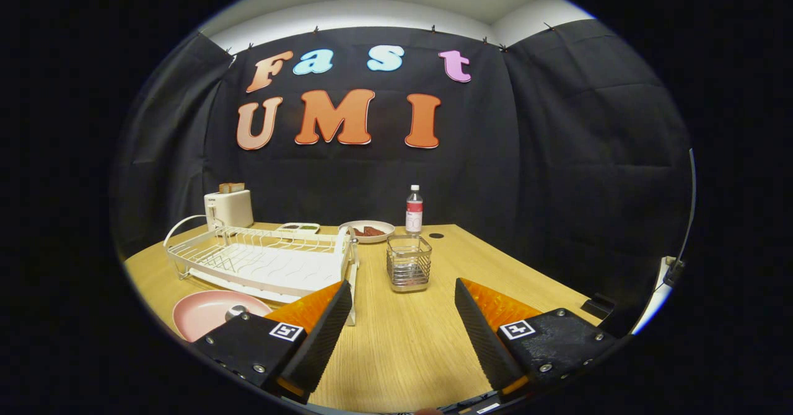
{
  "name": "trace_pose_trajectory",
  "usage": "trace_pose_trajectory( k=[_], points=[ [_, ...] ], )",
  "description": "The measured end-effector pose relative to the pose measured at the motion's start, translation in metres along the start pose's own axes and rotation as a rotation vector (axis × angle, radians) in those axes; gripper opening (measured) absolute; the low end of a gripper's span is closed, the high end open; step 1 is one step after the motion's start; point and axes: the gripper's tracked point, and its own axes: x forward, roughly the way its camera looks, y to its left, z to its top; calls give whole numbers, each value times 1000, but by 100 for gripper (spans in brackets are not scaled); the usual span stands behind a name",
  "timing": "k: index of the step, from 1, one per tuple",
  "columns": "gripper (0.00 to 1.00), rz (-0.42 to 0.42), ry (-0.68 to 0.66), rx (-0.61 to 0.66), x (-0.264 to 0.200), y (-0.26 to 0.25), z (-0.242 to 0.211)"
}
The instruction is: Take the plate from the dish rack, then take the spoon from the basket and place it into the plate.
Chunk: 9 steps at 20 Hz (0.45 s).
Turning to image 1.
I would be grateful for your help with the white toaster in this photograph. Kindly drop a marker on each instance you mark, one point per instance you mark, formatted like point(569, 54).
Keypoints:
point(230, 210)

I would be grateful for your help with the black backdrop cloth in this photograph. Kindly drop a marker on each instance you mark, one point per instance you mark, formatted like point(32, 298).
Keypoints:
point(526, 155)

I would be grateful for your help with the white sectioned dish with beans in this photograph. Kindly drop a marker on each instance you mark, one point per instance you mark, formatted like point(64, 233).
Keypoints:
point(298, 227)

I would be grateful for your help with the clear bottle with red label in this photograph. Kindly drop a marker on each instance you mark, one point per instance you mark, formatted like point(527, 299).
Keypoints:
point(414, 214)

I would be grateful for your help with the white plate with rim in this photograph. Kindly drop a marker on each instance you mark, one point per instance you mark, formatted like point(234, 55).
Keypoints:
point(387, 226)

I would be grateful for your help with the small black box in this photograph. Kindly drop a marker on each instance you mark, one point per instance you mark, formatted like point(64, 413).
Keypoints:
point(598, 306)

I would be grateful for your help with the red food pieces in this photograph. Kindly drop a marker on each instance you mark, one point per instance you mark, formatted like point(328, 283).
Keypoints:
point(370, 231)

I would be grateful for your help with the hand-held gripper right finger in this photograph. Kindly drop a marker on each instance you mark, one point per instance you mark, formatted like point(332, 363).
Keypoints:
point(486, 340)

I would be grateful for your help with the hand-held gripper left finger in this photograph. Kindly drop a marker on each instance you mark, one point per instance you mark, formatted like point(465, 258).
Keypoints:
point(322, 340)

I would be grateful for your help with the pink plate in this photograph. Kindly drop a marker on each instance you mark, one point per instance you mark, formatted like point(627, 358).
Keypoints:
point(198, 316)

